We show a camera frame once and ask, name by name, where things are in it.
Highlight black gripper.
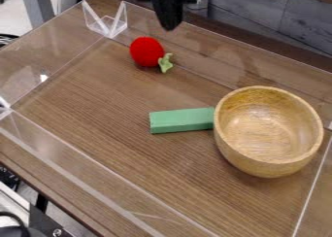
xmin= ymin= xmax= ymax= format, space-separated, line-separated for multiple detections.
xmin=141 ymin=0 xmax=201 ymax=31

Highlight red knitted strawberry fruit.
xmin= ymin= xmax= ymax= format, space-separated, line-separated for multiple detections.
xmin=129 ymin=36 xmax=173 ymax=74

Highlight green rectangular block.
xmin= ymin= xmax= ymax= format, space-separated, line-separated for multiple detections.
xmin=149 ymin=107 xmax=213 ymax=134

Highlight wooden bowl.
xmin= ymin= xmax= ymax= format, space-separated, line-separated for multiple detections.
xmin=213 ymin=85 xmax=323 ymax=178

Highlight clear acrylic corner bracket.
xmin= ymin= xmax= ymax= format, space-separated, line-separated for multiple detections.
xmin=81 ymin=0 xmax=127 ymax=39

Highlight grey metal post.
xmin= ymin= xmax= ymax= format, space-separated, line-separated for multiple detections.
xmin=23 ymin=0 xmax=54 ymax=28

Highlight black table clamp mount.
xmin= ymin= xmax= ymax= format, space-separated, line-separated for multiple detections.
xmin=27 ymin=206 xmax=73 ymax=237

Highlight black cable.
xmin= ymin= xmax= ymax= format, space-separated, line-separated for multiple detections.
xmin=0 ymin=211 xmax=30 ymax=237

